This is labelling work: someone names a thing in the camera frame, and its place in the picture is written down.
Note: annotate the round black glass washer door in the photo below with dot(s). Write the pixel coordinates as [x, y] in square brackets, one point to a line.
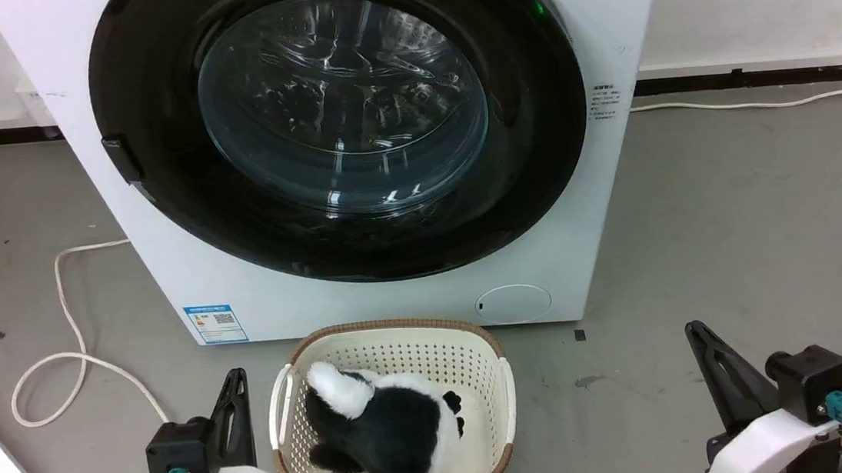
[145, 101]

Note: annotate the blue energy label sticker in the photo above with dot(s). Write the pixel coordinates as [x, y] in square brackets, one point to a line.
[215, 323]

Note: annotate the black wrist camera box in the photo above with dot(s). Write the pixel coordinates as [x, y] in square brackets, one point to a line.
[809, 381]
[179, 449]

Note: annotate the black and white panda plush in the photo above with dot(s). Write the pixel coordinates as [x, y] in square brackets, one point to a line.
[393, 432]

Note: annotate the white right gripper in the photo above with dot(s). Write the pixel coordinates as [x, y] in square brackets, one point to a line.
[766, 447]

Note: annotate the cream plastic laundry basket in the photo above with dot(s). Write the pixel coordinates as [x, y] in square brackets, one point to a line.
[400, 345]

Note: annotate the round white filter cover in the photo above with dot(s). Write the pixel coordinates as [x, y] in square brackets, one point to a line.
[512, 304]

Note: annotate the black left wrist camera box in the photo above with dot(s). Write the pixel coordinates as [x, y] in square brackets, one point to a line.
[179, 449]

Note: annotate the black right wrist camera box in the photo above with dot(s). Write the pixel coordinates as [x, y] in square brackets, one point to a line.
[809, 381]

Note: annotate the white front-load washing machine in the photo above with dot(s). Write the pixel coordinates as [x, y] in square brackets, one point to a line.
[396, 301]

